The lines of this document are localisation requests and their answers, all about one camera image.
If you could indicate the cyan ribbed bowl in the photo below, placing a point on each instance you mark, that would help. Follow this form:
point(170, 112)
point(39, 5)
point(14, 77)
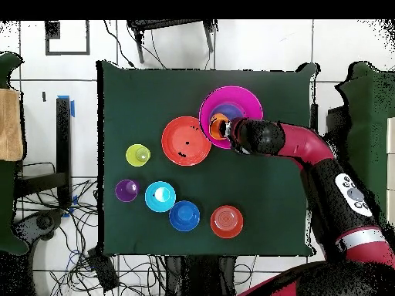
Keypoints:
point(152, 200)

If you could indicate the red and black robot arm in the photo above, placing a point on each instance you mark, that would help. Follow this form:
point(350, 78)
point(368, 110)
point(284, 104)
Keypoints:
point(302, 145)

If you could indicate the white box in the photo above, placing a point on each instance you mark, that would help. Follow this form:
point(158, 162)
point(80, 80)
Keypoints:
point(391, 171)
point(391, 135)

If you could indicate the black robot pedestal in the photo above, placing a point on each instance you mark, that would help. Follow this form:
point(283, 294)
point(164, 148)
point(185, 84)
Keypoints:
point(200, 277)

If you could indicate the black floor stand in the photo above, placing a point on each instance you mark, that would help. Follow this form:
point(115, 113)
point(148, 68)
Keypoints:
point(63, 138)

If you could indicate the large pink plastic bowl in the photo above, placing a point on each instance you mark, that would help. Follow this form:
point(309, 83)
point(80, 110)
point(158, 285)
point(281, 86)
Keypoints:
point(240, 98)

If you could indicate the black metal stool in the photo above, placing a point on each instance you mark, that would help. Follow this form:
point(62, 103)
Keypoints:
point(160, 24)

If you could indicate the black power strip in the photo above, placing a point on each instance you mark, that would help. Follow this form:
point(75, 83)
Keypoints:
point(103, 271)

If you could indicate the blue tape strip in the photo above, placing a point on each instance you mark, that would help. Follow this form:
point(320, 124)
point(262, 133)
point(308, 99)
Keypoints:
point(74, 200)
point(72, 108)

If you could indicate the light blue translucent bowl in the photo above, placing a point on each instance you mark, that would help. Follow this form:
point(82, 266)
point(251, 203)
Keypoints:
point(230, 110)

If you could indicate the purple plastic cup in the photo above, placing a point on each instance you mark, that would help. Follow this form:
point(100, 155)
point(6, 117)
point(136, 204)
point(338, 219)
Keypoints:
point(123, 191)

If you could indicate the dark green table cloth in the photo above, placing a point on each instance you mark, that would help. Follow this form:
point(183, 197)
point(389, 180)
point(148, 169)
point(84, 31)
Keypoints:
point(139, 108)

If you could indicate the black square frame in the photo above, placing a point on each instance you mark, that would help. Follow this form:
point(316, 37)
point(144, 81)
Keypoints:
point(52, 30)

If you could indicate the yellow plastic cup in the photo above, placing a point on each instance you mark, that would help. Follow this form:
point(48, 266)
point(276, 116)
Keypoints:
point(132, 155)

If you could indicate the black floor device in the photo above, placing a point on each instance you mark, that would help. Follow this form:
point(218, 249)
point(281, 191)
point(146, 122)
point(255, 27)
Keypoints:
point(44, 222)

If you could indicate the dark blue ribbed bowl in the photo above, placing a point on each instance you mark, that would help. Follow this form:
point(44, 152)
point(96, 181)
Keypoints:
point(184, 215)

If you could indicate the red-orange shallow bowl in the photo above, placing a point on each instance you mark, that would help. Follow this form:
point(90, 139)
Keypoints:
point(176, 138)

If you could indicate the dark green side cloth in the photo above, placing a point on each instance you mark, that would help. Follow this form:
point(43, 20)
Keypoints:
point(6, 200)
point(370, 92)

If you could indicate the orange plastic cup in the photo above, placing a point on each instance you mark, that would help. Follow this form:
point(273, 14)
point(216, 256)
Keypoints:
point(217, 126)

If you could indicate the orange translucent bowl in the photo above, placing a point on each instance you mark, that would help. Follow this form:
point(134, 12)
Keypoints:
point(226, 222)

